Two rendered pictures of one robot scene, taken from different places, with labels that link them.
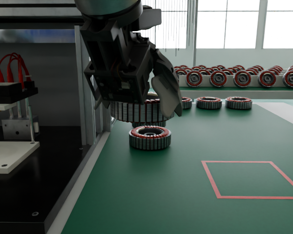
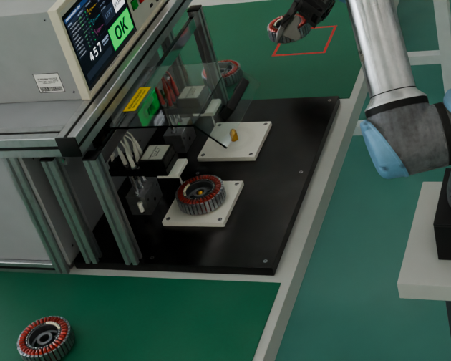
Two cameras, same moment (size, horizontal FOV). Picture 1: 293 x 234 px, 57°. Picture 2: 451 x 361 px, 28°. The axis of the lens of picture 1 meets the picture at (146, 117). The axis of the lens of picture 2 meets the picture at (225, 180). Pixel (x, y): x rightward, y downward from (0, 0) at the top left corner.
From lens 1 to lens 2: 2.24 m
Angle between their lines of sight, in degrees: 60
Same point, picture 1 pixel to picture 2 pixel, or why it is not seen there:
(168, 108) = not seen: hidden behind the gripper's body
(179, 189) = (309, 64)
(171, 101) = not seen: hidden behind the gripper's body
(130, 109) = (306, 28)
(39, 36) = (185, 36)
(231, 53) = not seen: outside the picture
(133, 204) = (320, 79)
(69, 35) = (195, 22)
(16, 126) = (187, 132)
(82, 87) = (212, 57)
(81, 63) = (207, 39)
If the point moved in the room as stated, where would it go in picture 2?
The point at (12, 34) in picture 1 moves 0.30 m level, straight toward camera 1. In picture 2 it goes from (177, 47) to (298, 11)
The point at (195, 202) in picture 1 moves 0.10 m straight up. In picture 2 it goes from (326, 59) to (320, 28)
